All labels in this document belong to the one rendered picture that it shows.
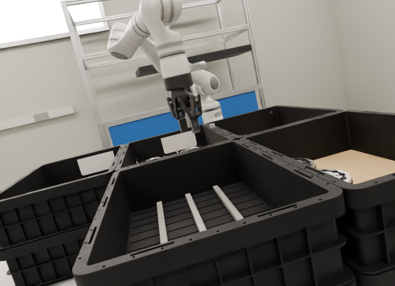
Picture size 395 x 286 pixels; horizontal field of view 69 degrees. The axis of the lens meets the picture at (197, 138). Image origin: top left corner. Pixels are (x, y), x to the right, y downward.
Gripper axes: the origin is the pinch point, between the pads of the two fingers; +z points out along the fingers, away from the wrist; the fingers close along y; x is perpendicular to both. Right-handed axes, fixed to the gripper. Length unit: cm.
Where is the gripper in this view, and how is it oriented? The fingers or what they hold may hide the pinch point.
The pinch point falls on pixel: (189, 127)
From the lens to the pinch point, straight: 79.4
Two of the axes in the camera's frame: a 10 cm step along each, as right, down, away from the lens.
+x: 8.0, -3.0, 5.2
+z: 2.2, 9.5, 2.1
